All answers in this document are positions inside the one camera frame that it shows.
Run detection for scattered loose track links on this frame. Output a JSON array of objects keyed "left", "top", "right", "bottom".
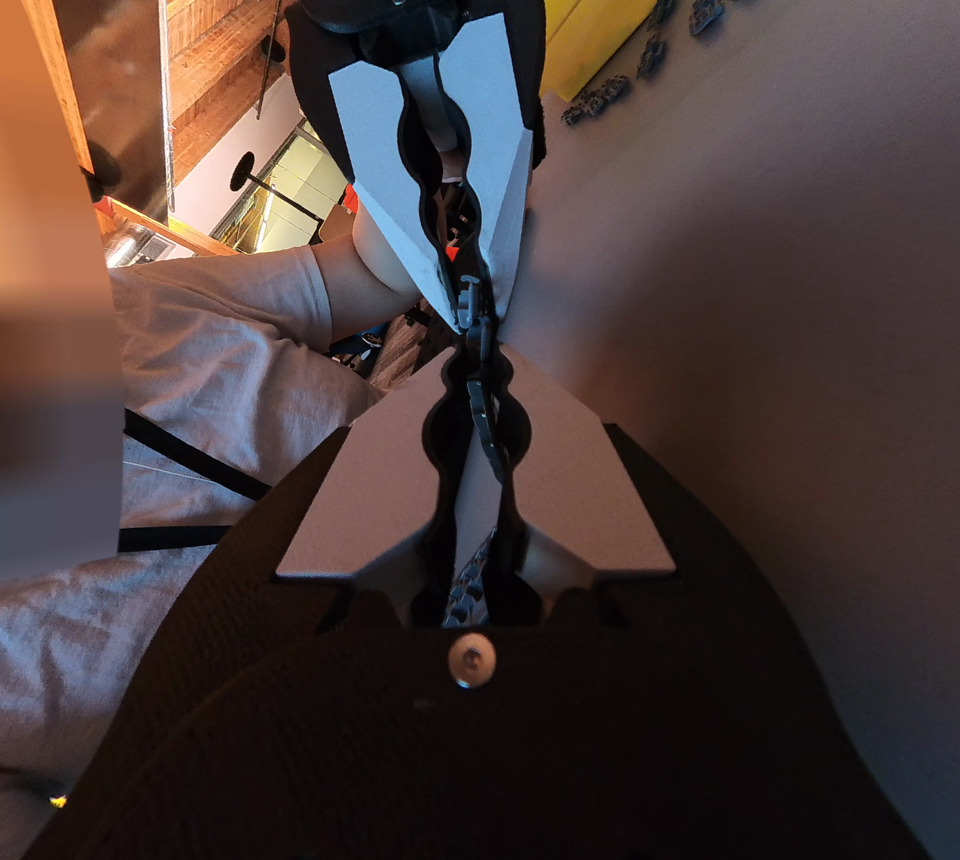
[{"left": 561, "top": 0, "right": 841, "bottom": 126}]

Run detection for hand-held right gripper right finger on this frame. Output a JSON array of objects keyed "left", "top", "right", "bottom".
[{"left": 491, "top": 343, "right": 680, "bottom": 627}]

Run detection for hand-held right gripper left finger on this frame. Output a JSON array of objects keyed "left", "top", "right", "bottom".
[{"left": 276, "top": 346, "right": 462, "bottom": 627}]

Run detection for grey toy track chain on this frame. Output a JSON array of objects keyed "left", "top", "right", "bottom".
[{"left": 442, "top": 316, "right": 522, "bottom": 630}]

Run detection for black harness strap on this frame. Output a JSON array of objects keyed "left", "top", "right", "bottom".
[
  {"left": 117, "top": 525, "right": 235, "bottom": 554},
  {"left": 123, "top": 409, "right": 273, "bottom": 503}
]

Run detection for black ceiling pole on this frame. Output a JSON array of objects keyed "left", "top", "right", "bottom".
[{"left": 227, "top": 150, "right": 327, "bottom": 225}]

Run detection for person's left forearm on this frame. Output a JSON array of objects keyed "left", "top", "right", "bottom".
[{"left": 303, "top": 209, "right": 435, "bottom": 345}]

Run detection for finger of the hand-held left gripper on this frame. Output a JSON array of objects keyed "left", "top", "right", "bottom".
[
  {"left": 437, "top": 11, "right": 537, "bottom": 320},
  {"left": 327, "top": 60, "right": 465, "bottom": 335}
]

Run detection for single grey track link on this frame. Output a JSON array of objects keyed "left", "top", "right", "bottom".
[{"left": 454, "top": 273, "right": 489, "bottom": 330}]

